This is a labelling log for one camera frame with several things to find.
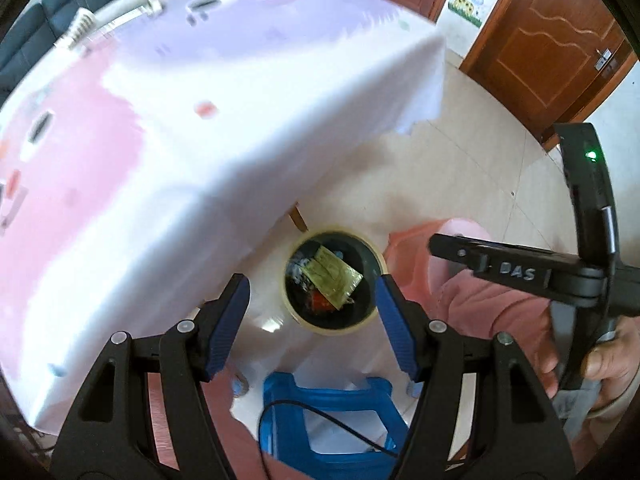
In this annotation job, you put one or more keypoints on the blue plastic stool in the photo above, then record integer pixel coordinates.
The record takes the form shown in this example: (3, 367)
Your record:
(331, 433)

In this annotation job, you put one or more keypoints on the person right hand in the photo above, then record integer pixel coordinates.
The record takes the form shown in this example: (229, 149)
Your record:
(613, 363)

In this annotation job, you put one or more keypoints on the pink plastic stool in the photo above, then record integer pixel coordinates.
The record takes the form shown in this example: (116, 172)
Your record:
(433, 282)

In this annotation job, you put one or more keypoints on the dark teal sofa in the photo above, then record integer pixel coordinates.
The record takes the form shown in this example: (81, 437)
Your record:
(33, 33)

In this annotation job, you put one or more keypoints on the brown wooden door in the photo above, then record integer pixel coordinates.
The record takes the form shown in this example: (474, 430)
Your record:
(549, 61)

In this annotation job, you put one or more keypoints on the grey checkered paper cup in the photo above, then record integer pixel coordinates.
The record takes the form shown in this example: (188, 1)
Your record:
(80, 28)

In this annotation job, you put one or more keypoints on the cartoon print tablecloth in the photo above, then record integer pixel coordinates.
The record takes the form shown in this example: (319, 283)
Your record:
(143, 159)

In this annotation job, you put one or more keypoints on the yellow-green snack bag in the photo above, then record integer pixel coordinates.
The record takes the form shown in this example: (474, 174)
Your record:
(332, 277)

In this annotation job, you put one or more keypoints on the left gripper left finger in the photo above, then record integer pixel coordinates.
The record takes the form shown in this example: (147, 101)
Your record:
(108, 432)

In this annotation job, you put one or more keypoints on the wooden table leg frame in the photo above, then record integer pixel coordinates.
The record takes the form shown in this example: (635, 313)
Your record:
(297, 218)

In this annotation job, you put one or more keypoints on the round trash bin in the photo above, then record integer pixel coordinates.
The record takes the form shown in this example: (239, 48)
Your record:
(308, 307)

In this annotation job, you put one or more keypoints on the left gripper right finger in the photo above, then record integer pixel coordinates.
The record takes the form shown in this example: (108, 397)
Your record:
(515, 432)

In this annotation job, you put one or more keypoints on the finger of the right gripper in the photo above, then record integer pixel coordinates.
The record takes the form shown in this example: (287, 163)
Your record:
(527, 269)

